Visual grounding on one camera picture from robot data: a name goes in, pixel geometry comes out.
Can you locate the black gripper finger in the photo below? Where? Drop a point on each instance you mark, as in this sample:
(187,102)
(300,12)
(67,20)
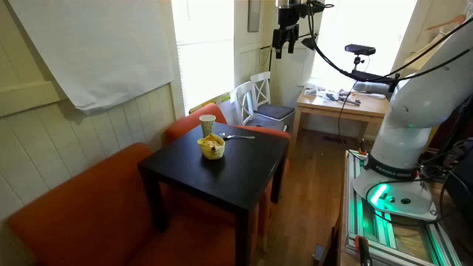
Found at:
(293,39)
(278,45)

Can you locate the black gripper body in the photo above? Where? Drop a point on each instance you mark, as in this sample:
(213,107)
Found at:
(289,17)

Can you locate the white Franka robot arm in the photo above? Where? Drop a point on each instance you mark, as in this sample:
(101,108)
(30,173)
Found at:
(419,104)

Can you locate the white wooden chair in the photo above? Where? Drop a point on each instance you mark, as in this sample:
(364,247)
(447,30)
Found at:
(260,89)
(243,101)

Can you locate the small white container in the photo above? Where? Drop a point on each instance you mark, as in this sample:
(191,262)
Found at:
(311,90)

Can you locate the light wooden side table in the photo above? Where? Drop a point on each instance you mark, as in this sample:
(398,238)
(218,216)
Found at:
(334,110)

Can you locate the yellow wooden ledge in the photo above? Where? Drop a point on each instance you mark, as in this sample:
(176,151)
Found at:
(209,102)

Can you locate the grey pouch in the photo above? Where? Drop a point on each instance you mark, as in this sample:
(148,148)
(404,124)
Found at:
(371,88)

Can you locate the silver metal spoon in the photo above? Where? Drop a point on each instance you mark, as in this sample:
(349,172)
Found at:
(241,136)

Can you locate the white paper cup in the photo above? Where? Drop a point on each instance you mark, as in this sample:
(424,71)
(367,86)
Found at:
(207,126)

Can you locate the black square side table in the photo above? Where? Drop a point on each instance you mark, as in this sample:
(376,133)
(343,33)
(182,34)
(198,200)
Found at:
(222,172)

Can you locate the wooden clothes hanger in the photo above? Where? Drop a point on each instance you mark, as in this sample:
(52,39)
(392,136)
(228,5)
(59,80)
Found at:
(445,24)

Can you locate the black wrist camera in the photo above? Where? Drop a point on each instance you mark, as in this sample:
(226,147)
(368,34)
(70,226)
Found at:
(315,6)

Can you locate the grey wall picture frame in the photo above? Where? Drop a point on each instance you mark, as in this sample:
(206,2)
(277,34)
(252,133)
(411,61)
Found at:
(253,15)

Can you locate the black camera on tripod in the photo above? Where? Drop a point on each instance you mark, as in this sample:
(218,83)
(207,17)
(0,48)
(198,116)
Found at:
(359,49)

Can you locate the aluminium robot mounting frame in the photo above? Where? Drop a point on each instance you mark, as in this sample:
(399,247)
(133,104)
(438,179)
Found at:
(393,237)

